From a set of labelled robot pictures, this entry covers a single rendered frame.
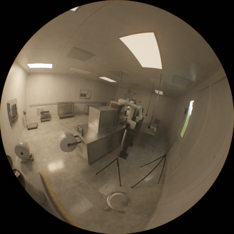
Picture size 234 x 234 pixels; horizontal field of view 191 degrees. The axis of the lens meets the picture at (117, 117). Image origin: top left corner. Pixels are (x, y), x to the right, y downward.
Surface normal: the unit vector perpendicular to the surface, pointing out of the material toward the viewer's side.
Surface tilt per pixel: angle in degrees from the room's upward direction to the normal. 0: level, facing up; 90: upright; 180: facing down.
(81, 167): 0
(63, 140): 90
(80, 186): 0
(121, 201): 1
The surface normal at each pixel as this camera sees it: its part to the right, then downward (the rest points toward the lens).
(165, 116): -0.59, 0.12
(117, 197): 0.20, -0.93
